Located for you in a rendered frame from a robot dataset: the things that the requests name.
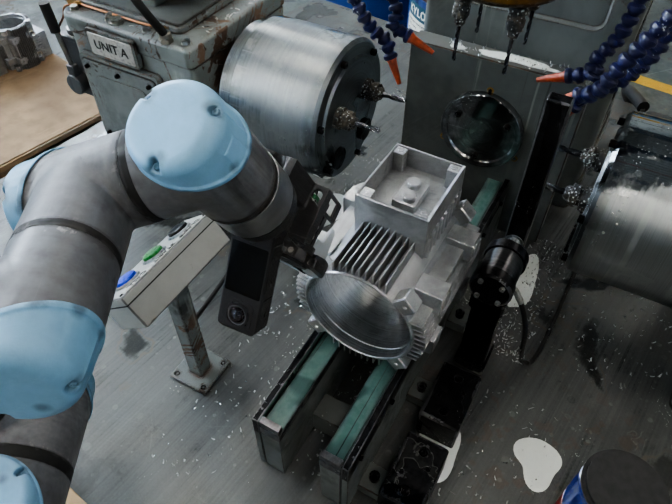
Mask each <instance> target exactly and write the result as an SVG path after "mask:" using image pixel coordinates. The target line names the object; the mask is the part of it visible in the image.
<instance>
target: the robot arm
mask: <svg viewBox="0 0 672 504"><path fill-rule="evenodd" d="M2 190H3V192H4V193H5V199H4V200H3V202H2V206H3V210H4V214H5V216H6V219H7V221H8V223H9V225H10V227H11V228H12V230H13V233H12V235H11V237H10V239H9V241H8V243H7V245H6V247H5V249H4V251H3V253H2V255H1V257H0V504H65V503H66V500H67V496H68V492H69V489H70V485H71V481H72V477H73V474H74V470H75V467H76V463H77V459H78V456H79V452H80V448H81V445H82V441H83V437H84V434H85V430H86V426H87V423H88V421H89V419H90V417H91V414H92V411H93V398H94V394H95V379H94V376H93V374H92V373H93V370H94V367H95V364H96V361H97V358H98V356H99V354H100V352H101V350H102V348H103V346H104V342H105V337H106V332H105V328H106V324H107V321H108V317H109V313H110V310H111V306H112V303H113V299H114V295H115V292H116V288H117V285H118V281H119V278H120V274H121V272H122V268H123V265H124V261H125V258H126V254H127V251H128V247H129V244H130V240H131V236H132V232H133V231H134V230H135V229H136V228H140V227H143V226H147V225H150V224H154V223H158V222H161V221H164V220H168V219H170V218H172V217H176V216H179V215H183V214H186V213H190V212H193V211H200V212H201V213H203V214H204V215H205V216H207V217H208V218H210V219H211V220H213V221H214V222H216V223H217V224H219V225H220V226H221V227H223V228H224V229H226V230H227V231H228V232H230V233H232V238H231V244H230V250H229V256H228V262H227V267H226V273H225V279H224V285H223V290H222V296H221V302H220V308H219V314H218V321H219V323H220V324H222V325H224V326H226V327H229V328H231V329H233V330H236V331H238V332H240V333H243V334H245V335H247V336H250V337H251V336H253V335H255V334H256V333H257V332H259V331H260V330H262V329H263V328H264V327H266V325H267V321H268V316H269V311H270V306H271V302H272V297H273V292H274V287H275V282H276V277H277V272H278V267H279V263H280V261H281V262H282V263H284V264H286V265H288V266H290V267H291V268H293V269H295V270H297V271H299V272H301V273H303V274H306V275H308V276H310V277H314V278H323V277H324V275H325V273H326V270H327V268H328V263H327V261H326V257H327V254H328V252H329V249H330V247H331V244H332V241H333V239H334V235H335V231H334V229H333V228H331V229H330V230H329V231H328V232H327V233H326V234H325V236H324V237H323V238H322V239H321V240H320V239H318V238H317V237H318V235H320V233H321V231H322V229H323V227H324V225H325V223H326V221H327V220H328V221H329V222H330V224H334V222H335V220H336V218H337V216H338V213H339V211H340V209H341V207H342V206H341V204H340V203H339V201H338V200H337V198H336V197H335V196H334V194H333V193H332V191H331V190H330V189H329V188H326V187H323V186H321V185H318V184H316V183H315V182H314V181H313V180H312V178H311V177H310V176H309V174H308V173H307V172H306V170H305V169H304V168H303V166H302V165H301V164H300V162H299V161H298V160H297V159H295V158H292V157H288V156H284V155H281V154H279V153H277V152H275V151H272V150H270V149H267V148H265V147H264V146H263V145H262V144H261V142H260V141H259V140H258V139H257V138H256V136H255V135H254V134H253V133H252V132H251V130H250V129H249V127H248V125H247V123H246V122H245V120H244V119H243V117H242V116H241V115H240V114H239V112H238V111H237V110H236V109H234V108H233V107H232V106H230V105H229V104H227V103H226V102H225V101H224V100H223V99H222V98H221V97H220V96H219V95H218V94H217V93H216V92H215V91H214V90H212V89H211V88H210V87H208V86H206V85H205V84H202V83H200V82H197V81H193V80H185V79H180V80H172V81H168V82H165V83H162V84H160V85H158V86H156V87H154V88H153V89H152V92H151V93H150V94H148V95H147V96H146V97H145V98H144V99H139V101H138V102H137V103H136V104H135V106H134V108H133V109H132V111H131V113H130V115H129V118H128V121H127V124H126V129H123V130H120V131H116V132H113V133H110V134H107V135H104V136H100V137H97V138H94V139H91V140H88V141H84V142H81V143H78V144H75V145H71V146H68V147H58V148H54V149H51V150H48V151H45V152H43V153H41V154H40V155H38V156H37V157H36V158H33V159H31V160H28V161H25V162H23V163H20V164H18V165H16V166H15V167H14V168H13V169H11V170H10V172H9V173H8V174H7V176H6V178H5V180H4V183H3V187H2ZM318 191H321V192H322V194H323V196H322V198H321V200H320V198H319V197H318V196H317V194H318ZM314 193H315V194H316V195H315V194H314ZM331 199H332V200H333V202H334V203H335V204H336V205H335V207H334V209H333V211H332V213H331V216H329V215H328V214H327V210H328V208H329V206H330V205H329V202H330V200H331Z"/></svg>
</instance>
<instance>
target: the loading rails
mask: <svg viewBox="0 0 672 504"><path fill-rule="evenodd" d="M509 184H510V180H508V179H505V180H504V181H503V183H502V182H499V181H496V180H493V179H490V178H487V180H486V182H485V183H484V185H483V187H482V188H481V190H480V192H479V193H478V195H477V197H476V198H475V200H474V202H473V203H472V207H473V208H474V209H475V211H476V214H475V216H474V218H473V219H472V221H471V222H469V223H470V224H472V225H475V226H477V227H479V228H480V230H479V233H481V236H480V238H481V241H480V243H481V245H480V250H479V253H478V255H477V257H476V259H475V261H474V263H473V264H472V266H471V268H470V270H469V272H468V273H467V275H466V276H468V277H469V280H470V278H471V276H472V274H473V272H474V271H475V269H476V267H477V265H478V266H480V264H481V262H482V260H483V259H484V253H485V251H486V249H487V247H488V244H489V242H490V241H491V239H492V237H493V235H494V233H495V231H496V229H497V226H498V222H499V219H500V215H501V212H502V208H503V205H504V201H505V198H506V194H507V191H508V187H509ZM456 304H457V303H456V302H454V301H452V302H451V304H450V306H449V307H448V309H447V311H446V313H445V315H444V316H443V318H442V320H441V322H440V324H439V326H441V327H442V330H443V329H444V327H445V326H446V327H448V328H450V329H453V330H455V331H457V332H460V333H463V332H464V331H465V327H466V323H467V320H468V316H469V312H470V310H467V309H465V308H463V307H460V306H458V305H456ZM429 355H430V354H428V353H426V352H423V354H422V355H421V357H420V358H418V359H417V361H415V360H411V362H410V364H409V365H408V367H407V368H406V369H396V370H395V369H393V367H392V366H391V365H390V364H389V363H388V362H387V360H382V361H381V363H380V365H378V362H377V364H376V366H375V367H374V369H373V371H372V373H371V374H370V376H369V378H368V379H367V381H366V383H365V384H364V386H363V388H362V389H361V391H360V393H359V394H358V396H357V398H356V399H355V401H354V403H353V404H352V406H351V405H349V404H347V403H345V402H343V401H341V400H339V399H337V398H335V397H333V395H334V394H335V392H336V391H337V389H338V387H339V386H340V384H341V383H342V381H343V379H344V378H345V376H346V375H347V373H348V371H349V370H350V368H351V367H352V365H353V364H354V362H355V360H356V359H357V357H358V356H359V353H358V355H357V356H355V351H352V353H351V354H350V353H349V348H347V349H346V350H344V345H343V344H341V346H340V347H339V346H338V341H337V340H336V341H335V343H333V338H332V336H331V335H329V334H328V333H327V332H326V331H325V332H320V333H318V332H317V331H316V330H314V331H313V333H312V334H311V336H310V337H309V338H308V340H307V341H306V343H305V344H304V345H303V347H302V348H301V350H300V351H299V352H298V354H297V355H296V357H295V358H294V359H293V361H292V362H291V364H290V365H289V366H288V368H287V369H286V371H285V372H284V374H283V375H282V376H281V378H280V379H279V381H278V382H277V383H276V385H275V386H274V388H273V389H272V390H271V392H270V393H269V395H268V396H267V397H266V399H265V400H264V402H263V403H262V404H261V406H260V407H259V409H258V410H257V411H256V413H255V414H254V416H253V417H252V423H253V428H254V432H255V436H256V440H257V445H258V449H259V453H260V458H261V460H262V461H264V462H267V463H268V464H269V465H271V466H273V467H274V468H276V469H278V470H280V471H281V472H283V473H285V472H286V470H287V469H288V467H289V465H290V464H291V462H292V461H293V459H294V457H295V456H296V454H297V453H298V451H299V449H300V448H301V446H302V445H303V443H304V442H305V440H306V438H307V437H308V435H309V434H310V432H311V430H312V429H313V427H314V428H316V429H318V430H320V431H322V432H323V433H325V434H327V435H329V436H331V437H333V438H332V439H331V441H330V443H329V444H328V446H327V448H326V450H324V449H323V450H322V451H321V453H320V455H319V459H320V460H319V463H320V479H321V494H322V495H323V496H325V497H326V498H328V499H330V500H332V501H333V502H335V503H337V504H350V503H351V501H352V499H353V497H354V495H355V493H356V492H357V490H359V491H361V492H362V493H364V494H366V495H368V496H370V497H371V498H373V499H375V500H377V499H378V492H379V490H380V488H381V486H382V484H383V482H384V480H385V478H386V476H387V474H388V472H389V471H388V470H386V469H384V468H383V467H381V466H379V465H377V464H375V463H373V460H374V458H375V456H376V454H377V452H378V450H379V448H380V447H381V445H382V443H383V441H384V439H385V437H386V435H387V433H388V432H389V430H390V428H391V426H392V424H393V422H394V420H395V418H396V417H397V415H398V413H399V411H400V409H401V407H402V405H403V404H404V402H405V400H408V401H410V402H412V403H414V404H416V405H418V406H420V407H422V405H423V403H424V401H425V399H426V397H427V395H428V393H429V391H430V390H431V388H432V386H433V384H434V382H431V381H429V380H427V379H425V378H423V377H421V376H419V374H420V372H421V370H422V368H423V366H424V364H425V362H426V360H427V359H428V357H429Z"/></svg>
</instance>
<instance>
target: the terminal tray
mask: <svg viewBox="0 0 672 504"><path fill-rule="evenodd" d="M399 148H403V149H404V152H399V151H398V149H399ZM452 166H456V167H457V168H458V169H457V170H452V169H451V167H452ZM465 169H466V166H464V165H461V164H458V163H455V162H452V161H449V160H446V159H443V158H440V157H437V156H434V155H431V154H428V153H425V152H422V151H419V150H416V149H414V148H411V147H408V146H405V145H402V144H399V143H397V144H396V145H395V146H394V147H393V149H392V150H391V151H390V152H389V153H388V155H387V156H386V157H385V158H384V159H383V161H382V162H381V163H380V164H379V166H378V167H377V168H376V169H375V170H374V172H373V173H372V174H371V175H370V176H369V178H368V179H367V180H366V181H365V183H364V184H363V185H362V186H361V187H360V189H359V190H358V191H357V192H356V193H355V208H354V217H355V229H354V232H356V230H357V229H358V228H359V226H360V225H361V224H362V223H363V222H364V229H365V228H366V226H367V225H368V224H369V223H371V229H372V228H373V227H374V225H375V224H377V232H378V230H379V229H380V228H381V226H383V234H384V233H385V232H386V231H387V229H388V228H389V229H390V236H389V237H391V236H392V234H393V233H394V231H396V240H397V239H398V238H399V237H400V235H401V234H402V236H403V238H402V243H403V244H404V243H405V241H406V240H407V238H409V246H408V247H409V248H410V247H411V246H412V245H413V243H414V242H415V253H416V254H417V255H418V256H419V257H420V258H421V259H423V258H424V257H425V258H428V255H429V252H432V249H433V245H434V246H435V245H436V242H437V239H438V240H439V239H440V235H441V234H443V233H444V228H447V225H448V222H451V218H452V217H454V215H455V210H456V207H457V206H458V205H459V202H460V197H461V192H462V184H463V179H464V174H465ZM366 189H369V190H371V193H370V194H366V193H365V192H364V191H365V190H366ZM422 210H425V211H427V214H426V215H422V214H421V213H420V211H422Z"/></svg>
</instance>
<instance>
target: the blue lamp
mask: <svg viewBox="0 0 672 504"><path fill-rule="evenodd" d="M582 468H583V467H582ZM582 468H581V469H580V470H579V472H578V473H577V475H576V476H575V477H574V478H573V480H572V481H571V483H570V484H569V485H568V486H567V488H566V490H565V492H564V494H563V499H562V504H587V502H586V500H585V498H584V496H583V492H582V489H581V483H580V478H581V471H582Z"/></svg>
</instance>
